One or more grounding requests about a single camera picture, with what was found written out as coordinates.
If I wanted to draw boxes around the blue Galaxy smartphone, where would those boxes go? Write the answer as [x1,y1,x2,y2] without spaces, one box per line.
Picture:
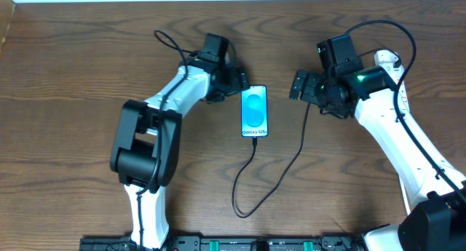
[241,85,269,138]

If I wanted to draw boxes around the black charger cable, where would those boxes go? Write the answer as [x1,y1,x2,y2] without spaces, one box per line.
[231,47,403,219]

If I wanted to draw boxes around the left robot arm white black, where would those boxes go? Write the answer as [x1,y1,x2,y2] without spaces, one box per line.
[110,30,250,250]

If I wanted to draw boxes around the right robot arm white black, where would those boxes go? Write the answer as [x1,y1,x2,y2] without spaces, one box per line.
[289,34,465,250]

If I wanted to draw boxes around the white power strip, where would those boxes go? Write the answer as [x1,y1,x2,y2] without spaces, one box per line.
[374,49,410,113]

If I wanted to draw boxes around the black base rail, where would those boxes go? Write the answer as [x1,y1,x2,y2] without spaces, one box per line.
[79,236,365,251]

